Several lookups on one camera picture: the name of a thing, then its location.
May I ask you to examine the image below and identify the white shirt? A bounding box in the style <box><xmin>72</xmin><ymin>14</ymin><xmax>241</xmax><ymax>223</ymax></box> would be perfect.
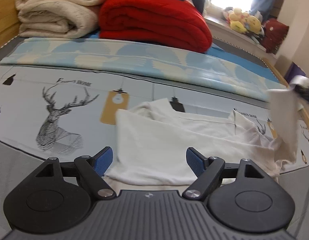
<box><xmin>104</xmin><ymin>89</ymin><xmax>301</xmax><ymax>188</ymax></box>

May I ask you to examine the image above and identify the purple box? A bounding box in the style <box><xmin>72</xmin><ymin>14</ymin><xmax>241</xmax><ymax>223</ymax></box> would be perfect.
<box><xmin>284</xmin><ymin>62</ymin><xmax>307</xmax><ymax>85</ymax></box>

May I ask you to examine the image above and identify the cream folded blanket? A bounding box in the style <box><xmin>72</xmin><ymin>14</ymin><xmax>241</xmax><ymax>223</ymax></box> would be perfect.
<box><xmin>15</xmin><ymin>0</ymin><xmax>111</xmax><ymax>39</ymax></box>

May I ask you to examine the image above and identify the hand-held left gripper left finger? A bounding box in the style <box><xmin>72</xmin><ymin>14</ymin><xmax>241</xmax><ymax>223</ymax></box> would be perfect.
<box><xmin>32</xmin><ymin>147</ymin><xmax>116</xmax><ymax>200</ymax></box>

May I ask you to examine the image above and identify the yellow rabbit plush toy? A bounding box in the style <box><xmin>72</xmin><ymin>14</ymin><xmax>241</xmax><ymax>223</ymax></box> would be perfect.
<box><xmin>229</xmin><ymin>7</ymin><xmax>246</xmax><ymax>33</ymax></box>

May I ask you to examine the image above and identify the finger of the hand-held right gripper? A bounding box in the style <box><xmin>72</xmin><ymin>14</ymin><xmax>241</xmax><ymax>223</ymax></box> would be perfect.
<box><xmin>291</xmin><ymin>76</ymin><xmax>309</xmax><ymax>105</ymax></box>

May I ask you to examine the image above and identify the white window sill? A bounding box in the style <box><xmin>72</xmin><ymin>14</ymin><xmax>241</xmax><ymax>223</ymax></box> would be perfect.
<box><xmin>204</xmin><ymin>15</ymin><xmax>278</xmax><ymax>60</ymax></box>

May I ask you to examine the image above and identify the deer printed bed sheet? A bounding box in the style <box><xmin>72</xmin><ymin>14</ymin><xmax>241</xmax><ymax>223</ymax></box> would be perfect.
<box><xmin>0</xmin><ymin>64</ymin><xmax>309</xmax><ymax>173</ymax></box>

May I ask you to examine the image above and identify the light blue patterned sheet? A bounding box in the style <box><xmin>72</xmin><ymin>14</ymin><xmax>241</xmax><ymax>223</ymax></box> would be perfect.
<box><xmin>0</xmin><ymin>37</ymin><xmax>290</xmax><ymax>103</ymax></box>

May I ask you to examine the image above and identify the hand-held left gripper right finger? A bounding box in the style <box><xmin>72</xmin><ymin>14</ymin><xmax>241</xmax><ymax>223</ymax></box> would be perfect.
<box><xmin>182</xmin><ymin>147</ymin><xmax>266</xmax><ymax>201</ymax></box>

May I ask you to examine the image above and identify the red folded blanket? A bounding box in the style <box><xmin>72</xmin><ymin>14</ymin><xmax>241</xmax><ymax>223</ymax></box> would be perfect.
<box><xmin>98</xmin><ymin>0</ymin><xmax>213</xmax><ymax>54</ymax></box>

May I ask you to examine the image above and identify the dark red bag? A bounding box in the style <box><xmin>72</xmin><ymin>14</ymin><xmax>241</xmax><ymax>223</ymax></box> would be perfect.
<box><xmin>263</xmin><ymin>19</ymin><xmax>289</xmax><ymax>53</ymax></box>

